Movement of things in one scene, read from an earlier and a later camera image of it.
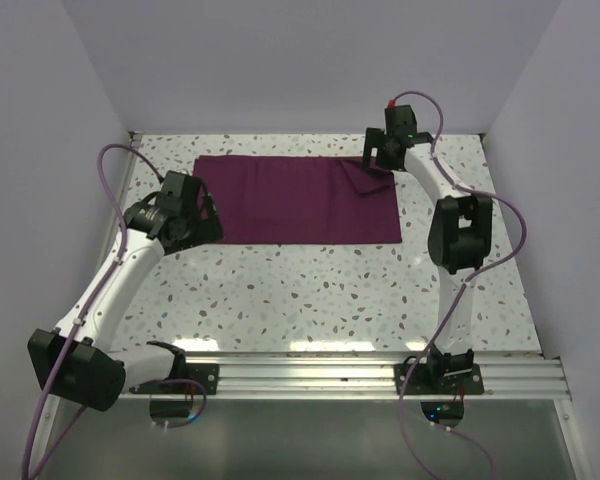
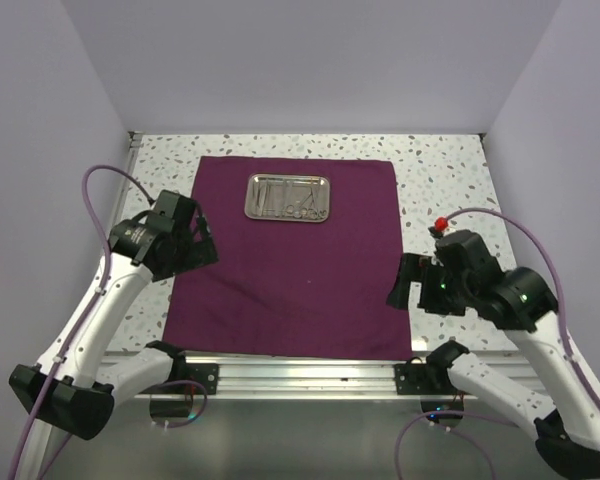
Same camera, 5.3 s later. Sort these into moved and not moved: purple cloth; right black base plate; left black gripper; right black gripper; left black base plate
Moved: left black gripper; right black gripper; purple cloth
Not moved: left black base plate; right black base plate
